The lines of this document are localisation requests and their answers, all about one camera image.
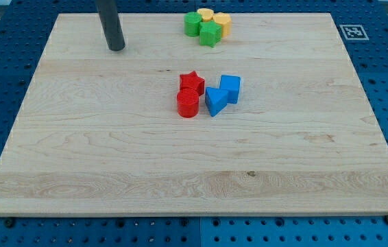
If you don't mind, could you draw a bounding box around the blue cube block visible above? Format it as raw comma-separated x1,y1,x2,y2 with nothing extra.
219,75,241,104

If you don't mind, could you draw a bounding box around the blue triangle block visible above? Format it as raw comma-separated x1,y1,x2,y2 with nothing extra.
205,87,228,117

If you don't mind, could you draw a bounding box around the light wooden board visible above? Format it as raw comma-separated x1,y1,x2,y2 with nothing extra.
0,13,388,217

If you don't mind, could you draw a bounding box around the yellow hexagon block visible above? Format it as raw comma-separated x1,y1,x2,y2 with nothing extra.
213,12,232,38

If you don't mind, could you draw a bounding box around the yellow heart block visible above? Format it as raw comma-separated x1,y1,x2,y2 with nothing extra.
197,8,215,22

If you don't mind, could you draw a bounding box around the green cylinder block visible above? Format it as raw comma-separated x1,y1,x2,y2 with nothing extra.
184,12,202,37

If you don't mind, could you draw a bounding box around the red cylinder block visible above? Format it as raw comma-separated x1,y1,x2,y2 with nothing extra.
176,89,199,118

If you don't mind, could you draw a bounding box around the black bolt front left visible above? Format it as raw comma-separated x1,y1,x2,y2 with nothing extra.
3,217,15,228

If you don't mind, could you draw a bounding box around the red star block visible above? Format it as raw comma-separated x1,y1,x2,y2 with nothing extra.
180,71,205,96

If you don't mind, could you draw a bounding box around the green star block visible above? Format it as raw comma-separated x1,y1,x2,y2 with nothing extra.
199,21,222,47

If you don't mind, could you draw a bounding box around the white fiducial marker tag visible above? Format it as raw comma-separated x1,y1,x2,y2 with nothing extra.
340,24,369,40

